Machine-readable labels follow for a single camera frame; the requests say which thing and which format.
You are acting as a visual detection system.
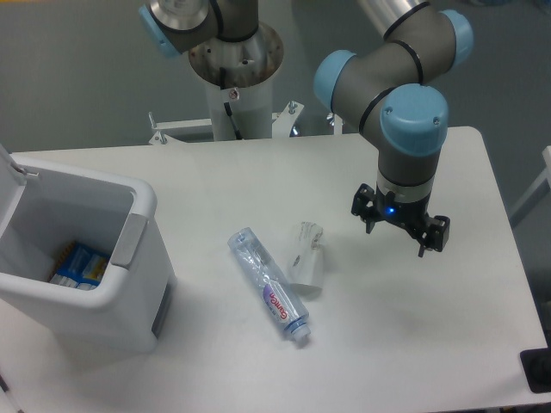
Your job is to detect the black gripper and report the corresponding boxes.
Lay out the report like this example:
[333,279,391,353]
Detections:
[351,182,450,257]

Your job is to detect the clear plastic cup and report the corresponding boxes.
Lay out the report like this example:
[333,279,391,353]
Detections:
[287,221,325,293]

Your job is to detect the clear plastic water bottle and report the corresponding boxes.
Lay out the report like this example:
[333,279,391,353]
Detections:
[227,227,311,345]

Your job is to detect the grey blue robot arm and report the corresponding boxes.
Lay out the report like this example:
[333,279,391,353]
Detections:
[139,1,474,251]

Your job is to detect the white trash can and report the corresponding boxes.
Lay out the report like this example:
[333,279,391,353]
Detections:
[1,151,176,352]

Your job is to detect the black clamp at table edge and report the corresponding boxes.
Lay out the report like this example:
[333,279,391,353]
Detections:
[520,348,550,393]

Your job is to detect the white metal frame bracket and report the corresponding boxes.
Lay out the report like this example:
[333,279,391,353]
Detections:
[147,101,345,146]

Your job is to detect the white frame post right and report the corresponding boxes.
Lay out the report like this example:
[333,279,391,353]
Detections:
[509,145,550,228]

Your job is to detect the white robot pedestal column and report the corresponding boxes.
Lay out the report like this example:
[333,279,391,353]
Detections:
[189,22,284,116]

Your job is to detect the black cable on pedestal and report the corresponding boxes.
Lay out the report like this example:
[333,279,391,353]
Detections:
[218,66,243,141]

